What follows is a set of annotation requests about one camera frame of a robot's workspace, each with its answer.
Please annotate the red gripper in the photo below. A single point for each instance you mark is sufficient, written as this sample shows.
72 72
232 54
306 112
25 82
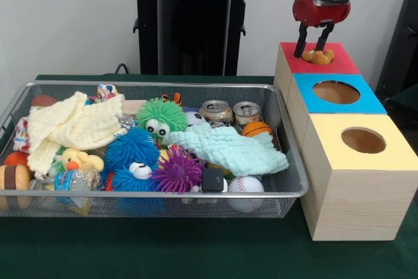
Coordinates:
326 14

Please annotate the orange plush toy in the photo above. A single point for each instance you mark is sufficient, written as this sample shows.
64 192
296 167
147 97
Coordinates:
321 58

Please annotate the silver mesh bin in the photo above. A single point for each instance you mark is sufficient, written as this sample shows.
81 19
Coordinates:
196 84

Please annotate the wooden box with three holes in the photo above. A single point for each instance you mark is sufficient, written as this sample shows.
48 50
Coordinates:
359 200

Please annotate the black upright panel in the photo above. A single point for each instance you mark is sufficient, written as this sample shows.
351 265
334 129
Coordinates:
401 47

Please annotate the silver drink can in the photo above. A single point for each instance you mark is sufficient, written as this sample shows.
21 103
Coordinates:
215 110
247 112

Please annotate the small orange basketball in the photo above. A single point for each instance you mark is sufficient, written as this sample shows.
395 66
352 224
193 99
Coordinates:
256 128

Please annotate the dark green table cloth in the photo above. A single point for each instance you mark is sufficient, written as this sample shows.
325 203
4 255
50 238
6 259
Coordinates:
196 253
408 96

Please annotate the mint green cloth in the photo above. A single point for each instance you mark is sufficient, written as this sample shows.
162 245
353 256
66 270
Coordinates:
228 148

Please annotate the green spiky ball with eyes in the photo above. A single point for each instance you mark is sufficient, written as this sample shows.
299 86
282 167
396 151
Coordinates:
160 112

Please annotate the purple spiky ball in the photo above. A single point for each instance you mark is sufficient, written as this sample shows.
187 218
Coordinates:
178 171

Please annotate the blue spiky ball with eyes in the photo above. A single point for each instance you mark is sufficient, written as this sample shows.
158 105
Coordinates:
124 181

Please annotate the cream yellow cloth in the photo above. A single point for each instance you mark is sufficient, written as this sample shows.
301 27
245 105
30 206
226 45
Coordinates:
75 122

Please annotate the yellow plush duck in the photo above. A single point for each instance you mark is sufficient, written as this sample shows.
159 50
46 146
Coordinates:
78 159

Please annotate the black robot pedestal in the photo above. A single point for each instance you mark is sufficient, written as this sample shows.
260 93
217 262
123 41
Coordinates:
192 30

